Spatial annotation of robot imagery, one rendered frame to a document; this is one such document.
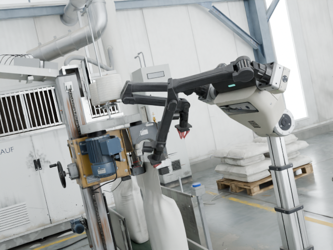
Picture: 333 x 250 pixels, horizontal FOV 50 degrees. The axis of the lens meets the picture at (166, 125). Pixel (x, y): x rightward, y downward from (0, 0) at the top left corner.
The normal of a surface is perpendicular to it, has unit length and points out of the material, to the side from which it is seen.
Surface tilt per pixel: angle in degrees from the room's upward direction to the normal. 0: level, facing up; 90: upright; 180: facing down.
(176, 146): 90
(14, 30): 90
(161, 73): 90
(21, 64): 88
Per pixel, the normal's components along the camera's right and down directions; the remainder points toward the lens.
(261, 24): 0.41, -0.04
